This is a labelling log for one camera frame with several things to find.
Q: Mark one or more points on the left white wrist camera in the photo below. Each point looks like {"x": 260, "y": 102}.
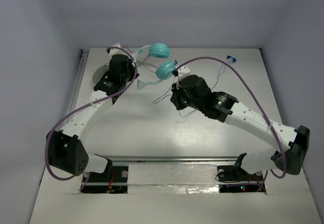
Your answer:
{"x": 115, "y": 49}

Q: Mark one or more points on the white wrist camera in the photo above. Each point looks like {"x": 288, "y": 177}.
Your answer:
{"x": 115, "y": 49}
{"x": 180, "y": 74}

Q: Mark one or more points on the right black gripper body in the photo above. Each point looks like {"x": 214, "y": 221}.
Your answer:
{"x": 181, "y": 100}

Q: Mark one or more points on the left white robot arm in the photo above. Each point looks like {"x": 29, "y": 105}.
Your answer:
{"x": 65, "y": 145}

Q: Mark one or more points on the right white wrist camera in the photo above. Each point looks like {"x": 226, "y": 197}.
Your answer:
{"x": 180, "y": 74}

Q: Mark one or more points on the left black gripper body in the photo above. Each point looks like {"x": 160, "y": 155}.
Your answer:
{"x": 130, "y": 67}

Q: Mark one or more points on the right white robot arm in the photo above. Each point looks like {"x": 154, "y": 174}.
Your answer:
{"x": 289, "y": 145}

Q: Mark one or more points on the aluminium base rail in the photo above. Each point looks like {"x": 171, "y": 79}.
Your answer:
{"x": 116, "y": 180}

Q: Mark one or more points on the teal over-ear headphones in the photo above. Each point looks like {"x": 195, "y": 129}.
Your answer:
{"x": 163, "y": 70}

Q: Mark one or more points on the white over-ear headphones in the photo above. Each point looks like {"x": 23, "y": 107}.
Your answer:
{"x": 99, "y": 73}

